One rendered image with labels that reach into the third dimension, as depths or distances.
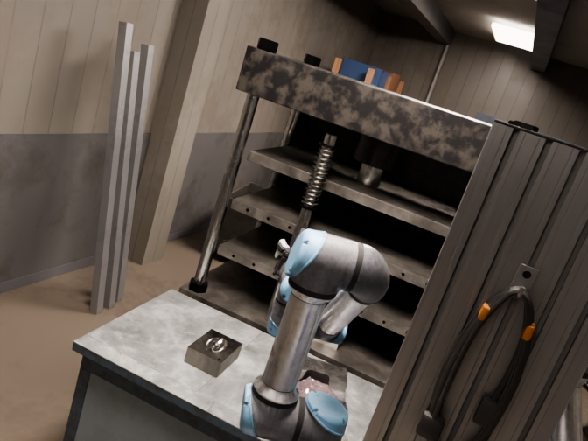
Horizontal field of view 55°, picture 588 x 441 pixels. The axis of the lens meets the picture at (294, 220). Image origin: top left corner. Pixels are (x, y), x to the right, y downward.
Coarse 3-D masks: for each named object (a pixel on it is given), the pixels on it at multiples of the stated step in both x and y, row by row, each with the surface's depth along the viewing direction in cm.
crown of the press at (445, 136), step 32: (256, 64) 250; (288, 64) 246; (288, 96) 248; (320, 96) 244; (352, 96) 239; (384, 96) 235; (352, 128) 241; (384, 128) 237; (416, 128) 233; (448, 128) 228; (480, 128) 224; (384, 160) 272; (448, 160) 231
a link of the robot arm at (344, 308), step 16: (368, 256) 123; (368, 272) 122; (384, 272) 125; (368, 288) 124; (384, 288) 127; (336, 304) 143; (352, 304) 136; (368, 304) 132; (320, 320) 154; (336, 320) 146; (320, 336) 158; (336, 336) 158
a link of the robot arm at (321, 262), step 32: (288, 256) 130; (320, 256) 121; (352, 256) 122; (320, 288) 123; (352, 288) 124; (288, 320) 128; (288, 352) 129; (256, 384) 134; (288, 384) 131; (256, 416) 132; (288, 416) 133
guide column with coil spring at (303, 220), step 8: (328, 136) 251; (336, 136) 251; (328, 144) 251; (320, 152) 254; (328, 152) 252; (320, 160) 254; (320, 176) 256; (312, 184) 257; (320, 184) 257; (312, 192) 258; (304, 200) 260; (304, 216) 261; (296, 224) 264; (304, 224) 262; (296, 232) 264; (272, 296) 274; (272, 304) 274
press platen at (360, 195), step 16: (256, 160) 272; (272, 160) 270; (288, 160) 279; (304, 160) 294; (336, 160) 327; (304, 176) 266; (336, 176) 279; (352, 176) 293; (336, 192) 262; (352, 192) 259; (368, 192) 264; (384, 192) 277; (400, 192) 291; (416, 192) 307; (384, 208) 256; (400, 208) 253; (416, 208) 264; (432, 208) 277; (448, 208) 291; (416, 224) 252; (432, 224) 250; (448, 224) 252
